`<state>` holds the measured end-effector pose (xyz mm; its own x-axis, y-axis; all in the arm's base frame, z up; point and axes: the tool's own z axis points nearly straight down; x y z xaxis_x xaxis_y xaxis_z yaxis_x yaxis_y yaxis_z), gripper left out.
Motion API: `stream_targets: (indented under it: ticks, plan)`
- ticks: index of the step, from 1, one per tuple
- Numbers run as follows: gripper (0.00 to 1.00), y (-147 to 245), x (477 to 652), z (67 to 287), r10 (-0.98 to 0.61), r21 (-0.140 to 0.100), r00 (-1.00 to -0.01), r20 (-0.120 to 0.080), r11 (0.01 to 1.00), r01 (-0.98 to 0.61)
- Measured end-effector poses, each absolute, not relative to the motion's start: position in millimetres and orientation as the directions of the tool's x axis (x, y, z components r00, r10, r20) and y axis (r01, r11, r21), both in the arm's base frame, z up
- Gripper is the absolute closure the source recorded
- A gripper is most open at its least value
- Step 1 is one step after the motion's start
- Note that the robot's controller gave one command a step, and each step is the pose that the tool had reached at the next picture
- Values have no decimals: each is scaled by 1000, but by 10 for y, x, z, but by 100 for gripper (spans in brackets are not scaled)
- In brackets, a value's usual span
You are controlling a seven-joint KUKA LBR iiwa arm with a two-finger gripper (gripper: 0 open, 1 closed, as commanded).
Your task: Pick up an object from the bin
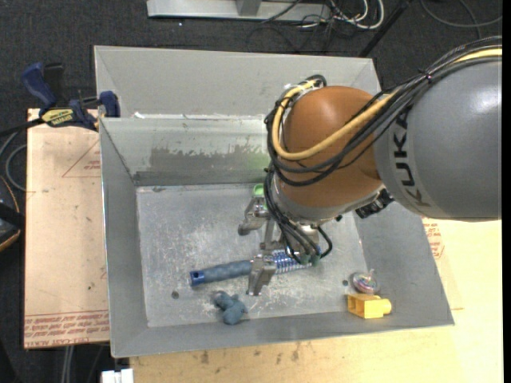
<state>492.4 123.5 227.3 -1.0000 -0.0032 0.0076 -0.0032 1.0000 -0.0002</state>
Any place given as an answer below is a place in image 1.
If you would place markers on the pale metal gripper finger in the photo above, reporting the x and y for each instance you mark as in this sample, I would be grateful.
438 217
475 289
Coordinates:
250 218
258 277

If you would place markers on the pale green round thing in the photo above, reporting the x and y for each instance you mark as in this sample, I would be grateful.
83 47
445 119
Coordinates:
258 191

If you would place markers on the grey metal bin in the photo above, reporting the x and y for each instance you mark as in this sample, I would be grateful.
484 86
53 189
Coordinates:
191 238

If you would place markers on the black cylinder on white bracket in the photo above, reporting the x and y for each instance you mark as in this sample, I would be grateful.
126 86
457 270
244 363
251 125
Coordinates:
373 206

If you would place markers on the yellow plastic block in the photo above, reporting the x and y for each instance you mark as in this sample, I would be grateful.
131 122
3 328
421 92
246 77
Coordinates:
365 305

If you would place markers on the brown cardboard board, red print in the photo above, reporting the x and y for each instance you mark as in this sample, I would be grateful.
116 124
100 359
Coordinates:
64 222

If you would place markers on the multicoloured spinning top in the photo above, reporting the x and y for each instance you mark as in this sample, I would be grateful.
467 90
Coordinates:
365 282

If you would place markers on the grey-blue toy animal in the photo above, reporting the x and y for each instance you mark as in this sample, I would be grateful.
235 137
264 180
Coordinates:
230 309

